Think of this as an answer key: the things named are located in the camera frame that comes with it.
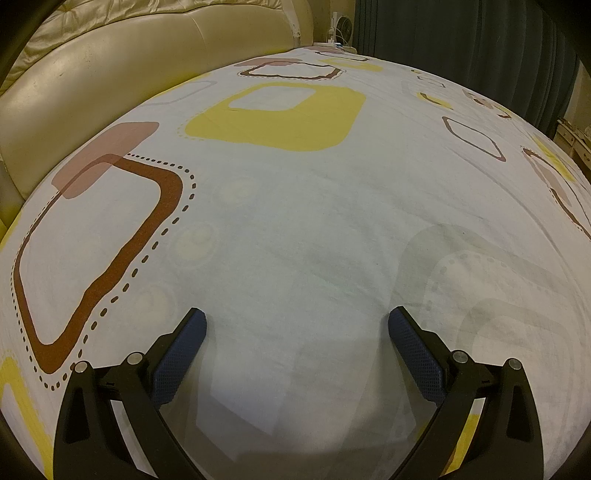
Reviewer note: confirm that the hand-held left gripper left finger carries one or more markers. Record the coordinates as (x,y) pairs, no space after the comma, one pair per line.
(180,360)

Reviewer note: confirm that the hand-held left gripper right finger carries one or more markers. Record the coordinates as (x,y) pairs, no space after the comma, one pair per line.
(415,360)

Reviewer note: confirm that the printed bed sheet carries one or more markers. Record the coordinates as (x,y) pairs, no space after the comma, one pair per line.
(300,207)

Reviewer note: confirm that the white dressing table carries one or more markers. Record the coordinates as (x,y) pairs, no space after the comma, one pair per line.
(575,138)

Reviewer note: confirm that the cream leather headboard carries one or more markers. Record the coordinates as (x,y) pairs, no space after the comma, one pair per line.
(115,69)

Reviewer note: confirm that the dark teal curtain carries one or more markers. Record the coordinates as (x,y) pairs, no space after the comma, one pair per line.
(461,41)

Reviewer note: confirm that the small white desk fan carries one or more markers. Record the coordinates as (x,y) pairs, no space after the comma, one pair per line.
(344,30)

